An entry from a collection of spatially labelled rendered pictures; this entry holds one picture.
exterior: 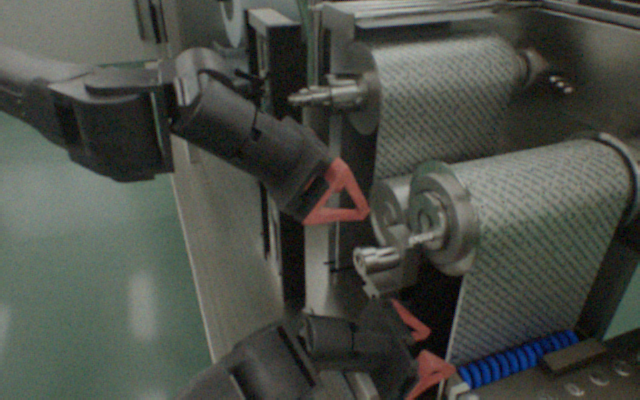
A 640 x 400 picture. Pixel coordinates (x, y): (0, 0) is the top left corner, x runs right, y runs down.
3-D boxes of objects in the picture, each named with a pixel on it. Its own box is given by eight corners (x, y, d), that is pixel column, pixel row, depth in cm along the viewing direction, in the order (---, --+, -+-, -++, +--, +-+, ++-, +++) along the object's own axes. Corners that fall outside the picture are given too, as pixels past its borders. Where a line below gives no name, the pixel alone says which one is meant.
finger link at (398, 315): (433, 383, 58) (374, 381, 54) (406, 338, 64) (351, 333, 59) (462, 345, 56) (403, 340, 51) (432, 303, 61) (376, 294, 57)
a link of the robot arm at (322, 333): (308, 356, 45) (301, 302, 48) (276, 381, 49) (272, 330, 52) (365, 360, 48) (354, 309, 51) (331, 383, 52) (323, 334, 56)
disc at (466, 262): (402, 232, 68) (414, 141, 60) (405, 231, 68) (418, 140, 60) (464, 300, 56) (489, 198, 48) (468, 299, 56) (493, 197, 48)
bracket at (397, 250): (353, 377, 79) (362, 233, 63) (387, 366, 81) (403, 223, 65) (366, 402, 75) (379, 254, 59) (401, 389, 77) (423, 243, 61)
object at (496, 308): (442, 372, 66) (464, 273, 56) (570, 327, 73) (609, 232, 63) (444, 375, 65) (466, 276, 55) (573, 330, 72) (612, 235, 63)
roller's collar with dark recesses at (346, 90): (317, 108, 76) (317, 69, 72) (350, 103, 78) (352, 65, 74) (332, 122, 71) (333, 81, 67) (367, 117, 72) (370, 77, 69)
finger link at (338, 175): (355, 251, 46) (284, 216, 41) (328, 215, 52) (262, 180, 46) (397, 198, 45) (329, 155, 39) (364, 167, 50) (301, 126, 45)
